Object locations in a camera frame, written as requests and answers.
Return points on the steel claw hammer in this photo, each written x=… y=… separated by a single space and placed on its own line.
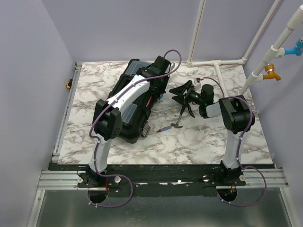
x=177 y=125

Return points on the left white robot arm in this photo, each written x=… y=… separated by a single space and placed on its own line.
x=98 y=162

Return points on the yellow black knob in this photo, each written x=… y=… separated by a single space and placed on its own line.
x=69 y=84

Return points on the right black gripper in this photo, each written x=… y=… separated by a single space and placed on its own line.
x=180 y=91

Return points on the white pvc pipe frame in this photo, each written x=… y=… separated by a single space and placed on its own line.
x=275 y=51

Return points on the black plastic toolbox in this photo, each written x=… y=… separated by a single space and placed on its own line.
x=130 y=122

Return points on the aluminium frame rail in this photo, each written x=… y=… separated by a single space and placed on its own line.
x=68 y=180

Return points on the blue pipe fitting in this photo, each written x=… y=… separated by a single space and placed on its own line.
x=297 y=49

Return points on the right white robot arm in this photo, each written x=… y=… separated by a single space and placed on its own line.
x=235 y=111

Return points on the orange pipe tap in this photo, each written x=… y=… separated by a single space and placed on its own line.
x=270 y=72

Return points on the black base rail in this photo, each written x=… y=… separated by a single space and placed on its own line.
x=123 y=181

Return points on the grey black handled tool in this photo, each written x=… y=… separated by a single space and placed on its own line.
x=190 y=110

